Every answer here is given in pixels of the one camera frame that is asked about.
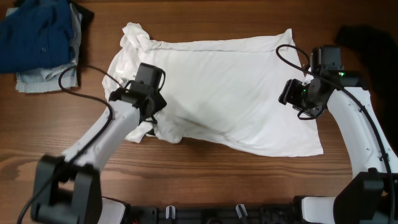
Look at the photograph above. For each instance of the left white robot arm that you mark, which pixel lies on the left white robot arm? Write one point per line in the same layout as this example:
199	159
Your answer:
67	188

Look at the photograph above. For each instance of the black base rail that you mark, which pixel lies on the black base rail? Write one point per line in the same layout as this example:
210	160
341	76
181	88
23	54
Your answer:
217	214

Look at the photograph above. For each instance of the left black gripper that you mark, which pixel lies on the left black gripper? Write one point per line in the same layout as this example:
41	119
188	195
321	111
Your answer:
160	102

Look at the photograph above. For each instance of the white t-shirt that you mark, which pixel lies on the white t-shirt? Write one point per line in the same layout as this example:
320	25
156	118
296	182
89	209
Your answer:
222	91

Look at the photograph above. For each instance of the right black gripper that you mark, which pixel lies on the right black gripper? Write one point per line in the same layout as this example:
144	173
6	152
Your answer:
288	96

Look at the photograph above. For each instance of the folded light blue garment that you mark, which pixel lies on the folded light blue garment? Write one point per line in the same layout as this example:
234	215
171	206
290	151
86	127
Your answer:
41	80

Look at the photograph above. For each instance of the black garment at right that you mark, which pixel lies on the black garment at right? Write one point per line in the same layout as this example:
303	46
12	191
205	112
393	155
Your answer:
377	51

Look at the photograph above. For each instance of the folded blue shirt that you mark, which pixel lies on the folded blue shirt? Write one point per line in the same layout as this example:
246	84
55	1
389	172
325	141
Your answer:
37	35

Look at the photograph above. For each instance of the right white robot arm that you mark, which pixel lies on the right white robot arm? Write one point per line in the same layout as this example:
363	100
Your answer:
371	196

